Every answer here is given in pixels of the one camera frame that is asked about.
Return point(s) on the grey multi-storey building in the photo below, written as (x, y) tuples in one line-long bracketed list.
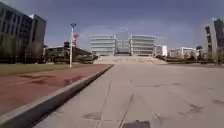
[(218, 36)]

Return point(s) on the large dark building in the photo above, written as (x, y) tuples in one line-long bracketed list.
[(16, 26)]

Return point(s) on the row of trees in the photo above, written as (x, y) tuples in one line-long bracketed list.
[(10, 51)]

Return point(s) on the low brown building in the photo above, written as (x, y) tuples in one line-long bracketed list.
[(56, 53)]

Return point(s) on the white lamp pole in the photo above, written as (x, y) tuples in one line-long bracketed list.
[(71, 46)]

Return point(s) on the small white building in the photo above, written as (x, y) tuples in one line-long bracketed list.
[(161, 50)]

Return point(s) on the grey paved plaza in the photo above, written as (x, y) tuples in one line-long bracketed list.
[(160, 93)]

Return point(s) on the robot's own part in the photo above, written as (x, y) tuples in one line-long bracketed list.
[(136, 124)]

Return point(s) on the low pale building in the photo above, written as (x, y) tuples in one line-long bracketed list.
[(183, 52)]

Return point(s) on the wide stone steps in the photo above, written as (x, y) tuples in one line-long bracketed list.
[(130, 60)]

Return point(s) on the white twin-block building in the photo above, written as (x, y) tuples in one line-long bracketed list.
[(101, 45)]

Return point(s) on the grass strip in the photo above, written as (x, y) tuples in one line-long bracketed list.
[(26, 68)]

